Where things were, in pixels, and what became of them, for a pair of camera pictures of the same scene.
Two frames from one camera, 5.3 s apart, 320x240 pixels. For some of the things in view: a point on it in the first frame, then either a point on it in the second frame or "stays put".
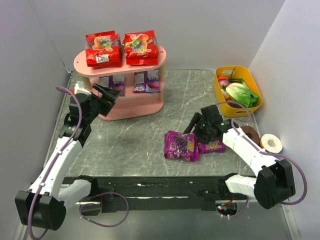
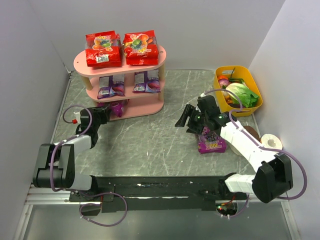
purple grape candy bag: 179,146 -> 117,106
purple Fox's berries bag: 116,81 stays put
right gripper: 200,125 -> 192,120
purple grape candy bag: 212,146 stays put
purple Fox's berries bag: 146,82 stays put
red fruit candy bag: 141,48 stays put
